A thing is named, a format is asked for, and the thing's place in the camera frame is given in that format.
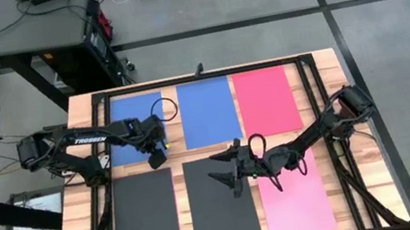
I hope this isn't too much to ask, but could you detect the black table frame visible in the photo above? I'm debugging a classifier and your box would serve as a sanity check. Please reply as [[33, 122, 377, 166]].
[[27, 40, 410, 230]]

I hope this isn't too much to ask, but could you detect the black caster wheel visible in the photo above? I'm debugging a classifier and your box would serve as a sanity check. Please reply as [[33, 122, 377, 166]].
[[123, 59, 137, 73]]

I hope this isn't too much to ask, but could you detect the black computer tower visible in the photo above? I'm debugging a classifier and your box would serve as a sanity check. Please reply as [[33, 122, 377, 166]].
[[30, 0, 131, 101]]

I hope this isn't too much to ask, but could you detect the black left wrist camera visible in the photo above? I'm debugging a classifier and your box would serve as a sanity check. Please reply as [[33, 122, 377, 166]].
[[143, 112, 169, 137]]

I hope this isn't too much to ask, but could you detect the small black frame mount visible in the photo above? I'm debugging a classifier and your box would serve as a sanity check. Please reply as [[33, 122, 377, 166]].
[[193, 62, 207, 80]]

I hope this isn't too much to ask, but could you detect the standing desk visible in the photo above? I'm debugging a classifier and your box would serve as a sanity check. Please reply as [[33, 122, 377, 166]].
[[0, 0, 113, 125]]

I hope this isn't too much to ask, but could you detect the red paper sheet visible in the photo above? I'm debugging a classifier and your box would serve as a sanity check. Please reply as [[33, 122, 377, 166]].
[[230, 63, 305, 142]]

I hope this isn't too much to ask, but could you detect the yellow floor cable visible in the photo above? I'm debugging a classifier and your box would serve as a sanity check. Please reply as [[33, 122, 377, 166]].
[[0, 160, 25, 178]]

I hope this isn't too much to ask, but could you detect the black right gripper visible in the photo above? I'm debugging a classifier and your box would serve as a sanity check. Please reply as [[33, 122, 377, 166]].
[[202, 134, 270, 203]]

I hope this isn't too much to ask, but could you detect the red box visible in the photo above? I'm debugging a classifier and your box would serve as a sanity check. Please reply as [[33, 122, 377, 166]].
[[96, 5, 115, 42]]

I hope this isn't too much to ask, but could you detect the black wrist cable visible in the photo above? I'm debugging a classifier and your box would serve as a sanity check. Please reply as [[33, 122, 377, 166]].
[[148, 94, 181, 125], [246, 125, 313, 198]]

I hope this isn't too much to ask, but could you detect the pink paper sheet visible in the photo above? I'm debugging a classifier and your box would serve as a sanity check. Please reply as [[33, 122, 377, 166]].
[[252, 144, 339, 230]]

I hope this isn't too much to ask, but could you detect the blue paper sheet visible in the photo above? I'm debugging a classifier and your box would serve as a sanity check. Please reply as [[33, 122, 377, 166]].
[[100, 90, 174, 168], [174, 75, 245, 151]]

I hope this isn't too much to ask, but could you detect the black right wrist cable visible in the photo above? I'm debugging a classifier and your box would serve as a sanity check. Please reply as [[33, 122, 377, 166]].
[[246, 125, 313, 198]]

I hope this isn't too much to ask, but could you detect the black paper sheet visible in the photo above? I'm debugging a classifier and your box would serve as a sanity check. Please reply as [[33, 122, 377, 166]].
[[102, 167, 183, 230], [181, 150, 263, 230]]

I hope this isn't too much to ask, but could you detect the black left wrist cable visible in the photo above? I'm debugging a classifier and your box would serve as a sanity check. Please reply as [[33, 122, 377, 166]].
[[148, 94, 181, 125]]

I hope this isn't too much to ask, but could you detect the black desk foot beam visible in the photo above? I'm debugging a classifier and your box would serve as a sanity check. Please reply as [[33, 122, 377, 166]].
[[0, 187, 66, 230]]

